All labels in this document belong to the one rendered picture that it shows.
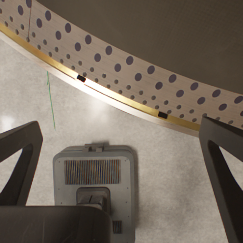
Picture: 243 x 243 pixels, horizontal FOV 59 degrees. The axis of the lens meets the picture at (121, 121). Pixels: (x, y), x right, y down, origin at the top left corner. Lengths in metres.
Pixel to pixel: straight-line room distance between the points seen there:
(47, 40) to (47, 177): 1.45
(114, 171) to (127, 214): 0.29
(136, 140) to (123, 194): 0.41
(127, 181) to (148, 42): 1.16
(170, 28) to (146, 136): 1.34
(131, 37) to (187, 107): 0.16
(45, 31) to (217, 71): 0.28
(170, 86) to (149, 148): 1.27
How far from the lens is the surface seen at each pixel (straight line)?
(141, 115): 0.41
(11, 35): 0.47
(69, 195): 1.48
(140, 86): 0.37
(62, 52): 0.41
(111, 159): 1.36
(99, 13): 0.33
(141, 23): 0.30
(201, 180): 1.76
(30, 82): 1.74
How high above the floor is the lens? 1.57
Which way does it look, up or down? 85 degrees down
